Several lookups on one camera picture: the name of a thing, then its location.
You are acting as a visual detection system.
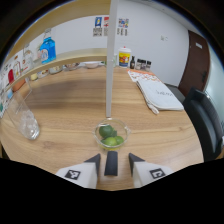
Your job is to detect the white rack with wooden shelves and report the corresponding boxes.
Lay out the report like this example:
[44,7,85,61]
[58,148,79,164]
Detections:
[0,0,120,118]

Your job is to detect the clear bottle with orange cap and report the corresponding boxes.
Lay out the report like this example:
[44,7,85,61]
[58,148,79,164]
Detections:
[13,54,23,79]

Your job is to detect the multicolour poster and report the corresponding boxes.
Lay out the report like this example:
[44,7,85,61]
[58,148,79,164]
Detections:
[118,18,130,29]

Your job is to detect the blue liquid bottle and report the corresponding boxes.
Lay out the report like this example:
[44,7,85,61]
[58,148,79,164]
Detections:
[38,28,57,65]

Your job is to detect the black chair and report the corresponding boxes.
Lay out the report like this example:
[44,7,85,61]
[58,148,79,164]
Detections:
[182,87,224,163]

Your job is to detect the clear bottle with red label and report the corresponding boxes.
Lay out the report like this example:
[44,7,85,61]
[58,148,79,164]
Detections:
[22,44,35,71]

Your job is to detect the dark sauce bottle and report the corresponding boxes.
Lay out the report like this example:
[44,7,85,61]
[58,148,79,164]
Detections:
[129,55,136,70]

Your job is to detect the glass lime bowl with handle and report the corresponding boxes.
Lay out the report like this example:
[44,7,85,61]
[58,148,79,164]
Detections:
[93,117,132,177]

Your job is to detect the blue poster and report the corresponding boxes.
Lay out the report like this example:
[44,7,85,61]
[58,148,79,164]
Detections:
[94,16,103,28]

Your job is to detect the clear glass with ice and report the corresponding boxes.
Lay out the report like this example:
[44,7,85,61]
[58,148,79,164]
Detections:
[4,91,41,141]

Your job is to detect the orange printed paper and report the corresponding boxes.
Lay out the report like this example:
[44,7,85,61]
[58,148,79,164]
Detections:
[127,69,158,83]

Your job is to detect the blue and white bowl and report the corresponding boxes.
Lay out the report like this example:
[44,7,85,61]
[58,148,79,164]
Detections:
[65,62,80,71]

